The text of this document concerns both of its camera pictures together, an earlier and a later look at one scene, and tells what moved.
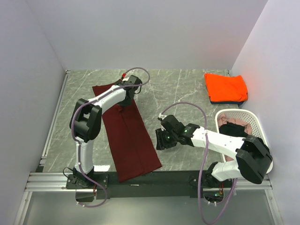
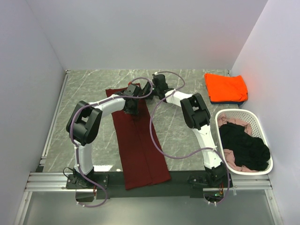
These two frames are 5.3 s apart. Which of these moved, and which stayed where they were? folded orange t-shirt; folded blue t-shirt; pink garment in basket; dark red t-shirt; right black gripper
Moved: dark red t-shirt; right black gripper
Stayed: folded blue t-shirt; pink garment in basket; folded orange t-shirt
